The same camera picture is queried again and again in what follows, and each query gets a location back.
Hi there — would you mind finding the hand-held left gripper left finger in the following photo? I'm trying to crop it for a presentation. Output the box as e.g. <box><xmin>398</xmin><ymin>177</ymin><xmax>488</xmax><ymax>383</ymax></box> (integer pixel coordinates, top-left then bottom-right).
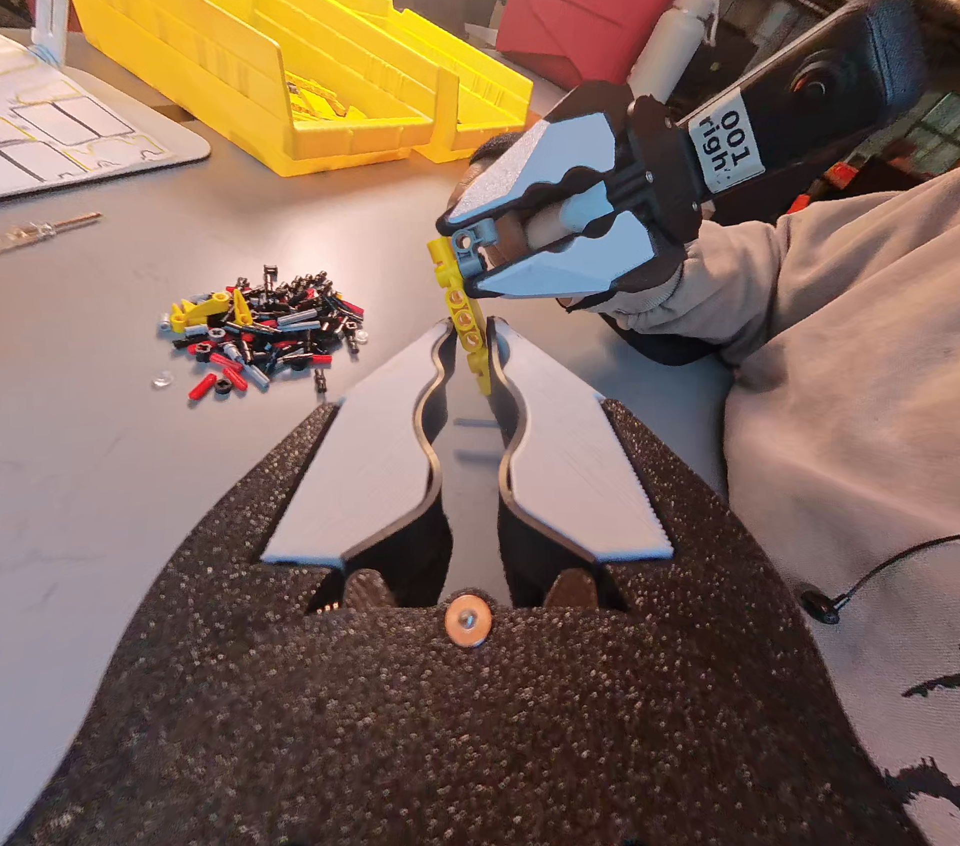
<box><xmin>261</xmin><ymin>319</ymin><xmax>458</xmax><ymax>570</ymax></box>

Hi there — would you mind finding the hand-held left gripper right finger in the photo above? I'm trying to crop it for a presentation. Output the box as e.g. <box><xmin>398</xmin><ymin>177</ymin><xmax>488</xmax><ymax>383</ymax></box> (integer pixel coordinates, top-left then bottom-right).
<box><xmin>489</xmin><ymin>317</ymin><xmax>675</xmax><ymax>564</ymax></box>

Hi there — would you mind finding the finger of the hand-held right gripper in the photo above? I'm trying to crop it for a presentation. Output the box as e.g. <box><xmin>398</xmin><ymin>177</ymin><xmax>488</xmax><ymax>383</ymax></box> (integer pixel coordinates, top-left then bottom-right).
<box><xmin>472</xmin><ymin>208</ymin><xmax>659</xmax><ymax>301</ymax></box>
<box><xmin>435</xmin><ymin>111</ymin><xmax>619</xmax><ymax>237</ymax></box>

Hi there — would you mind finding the small yellow pinned assembly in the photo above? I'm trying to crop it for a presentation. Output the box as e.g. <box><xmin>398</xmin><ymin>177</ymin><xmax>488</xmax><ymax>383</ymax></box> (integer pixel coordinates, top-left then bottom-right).
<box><xmin>427</xmin><ymin>219</ymin><xmax>500</xmax><ymax>397</ymax></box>

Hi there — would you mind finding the pile of small building parts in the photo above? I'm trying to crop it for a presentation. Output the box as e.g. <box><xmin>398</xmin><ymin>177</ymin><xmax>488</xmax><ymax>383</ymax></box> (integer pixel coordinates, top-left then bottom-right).
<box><xmin>157</xmin><ymin>267</ymin><xmax>370</xmax><ymax>401</ymax></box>

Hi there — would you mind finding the heap of mixed building parts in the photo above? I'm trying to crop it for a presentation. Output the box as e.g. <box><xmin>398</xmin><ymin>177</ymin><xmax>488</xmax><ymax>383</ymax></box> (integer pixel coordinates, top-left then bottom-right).
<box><xmin>285</xmin><ymin>77</ymin><xmax>351</xmax><ymax>121</ymax></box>

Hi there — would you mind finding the yellow plastic bin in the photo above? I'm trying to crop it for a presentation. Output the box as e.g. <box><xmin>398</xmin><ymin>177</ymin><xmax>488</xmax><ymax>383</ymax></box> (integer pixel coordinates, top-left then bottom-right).
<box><xmin>277</xmin><ymin>0</ymin><xmax>534</xmax><ymax>165</ymax></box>
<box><xmin>67</xmin><ymin>0</ymin><xmax>438</xmax><ymax>178</ymax></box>

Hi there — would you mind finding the person's right forearm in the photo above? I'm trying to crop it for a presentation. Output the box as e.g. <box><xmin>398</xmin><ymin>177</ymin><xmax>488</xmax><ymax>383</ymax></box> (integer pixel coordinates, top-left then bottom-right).
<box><xmin>592</xmin><ymin>216</ymin><xmax>796</xmax><ymax>367</ymax></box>

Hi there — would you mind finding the grey desk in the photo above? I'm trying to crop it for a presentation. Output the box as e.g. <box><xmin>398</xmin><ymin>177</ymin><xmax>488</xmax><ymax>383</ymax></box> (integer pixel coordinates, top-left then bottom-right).
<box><xmin>0</xmin><ymin>28</ymin><xmax>732</xmax><ymax>825</ymax></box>

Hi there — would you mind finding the person's right hand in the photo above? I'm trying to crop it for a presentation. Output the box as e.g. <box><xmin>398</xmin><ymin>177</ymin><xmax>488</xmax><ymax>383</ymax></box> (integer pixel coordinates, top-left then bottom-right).
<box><xmin>448</xmin><ymin>130</ymin><xmax>586</xmax><ymax>267</ymax></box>

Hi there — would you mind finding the black armrest pad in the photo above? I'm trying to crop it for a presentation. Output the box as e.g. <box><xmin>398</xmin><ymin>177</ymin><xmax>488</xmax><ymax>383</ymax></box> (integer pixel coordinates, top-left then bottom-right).
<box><xmin>600</xmin><ymin>317</ymin><xmax>723</xmax><ymax>367</ymax></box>

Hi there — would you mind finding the person's beige sweatshirt torso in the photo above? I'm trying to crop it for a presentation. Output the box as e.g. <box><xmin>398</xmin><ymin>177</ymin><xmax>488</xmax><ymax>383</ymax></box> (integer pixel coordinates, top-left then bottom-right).
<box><xmin>720</xmin><ymin>171</ymin><xmax>960</xmax><ymax>846</ymax></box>

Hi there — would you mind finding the white printed mat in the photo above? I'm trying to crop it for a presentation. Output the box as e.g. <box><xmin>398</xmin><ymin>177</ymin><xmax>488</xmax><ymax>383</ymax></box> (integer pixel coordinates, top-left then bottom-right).
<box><xmin>0</xmin><ymin>32</ymin><xmax>211</xmax><ymax>198</ymax></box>

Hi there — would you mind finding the black microphone cable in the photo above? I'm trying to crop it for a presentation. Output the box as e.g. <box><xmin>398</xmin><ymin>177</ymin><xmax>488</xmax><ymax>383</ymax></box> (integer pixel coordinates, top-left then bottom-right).
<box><xmin>798</xmin><ymin>534</ymin><xmax>960</xmax><ymax>626</ymax></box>

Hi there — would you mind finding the clear handle screwdriver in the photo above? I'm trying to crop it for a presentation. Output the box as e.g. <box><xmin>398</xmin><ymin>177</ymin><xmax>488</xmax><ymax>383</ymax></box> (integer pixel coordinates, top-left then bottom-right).
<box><xmin>0</xmin><ymin>212</ymin><xmax>104</xmax><ymax>255</ymax></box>

